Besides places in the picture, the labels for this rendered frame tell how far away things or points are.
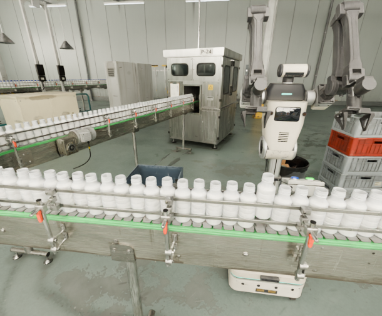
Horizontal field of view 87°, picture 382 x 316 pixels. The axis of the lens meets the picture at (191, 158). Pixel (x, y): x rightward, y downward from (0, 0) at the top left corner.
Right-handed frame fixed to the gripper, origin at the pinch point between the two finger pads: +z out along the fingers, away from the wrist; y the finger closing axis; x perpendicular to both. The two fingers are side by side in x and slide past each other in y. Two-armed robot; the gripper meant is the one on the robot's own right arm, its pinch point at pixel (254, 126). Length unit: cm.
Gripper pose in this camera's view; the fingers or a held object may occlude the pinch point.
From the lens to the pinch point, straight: 107.8
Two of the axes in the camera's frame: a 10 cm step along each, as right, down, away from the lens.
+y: 9.9, 0.6, -1.3
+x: 1.2, 0.9, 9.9
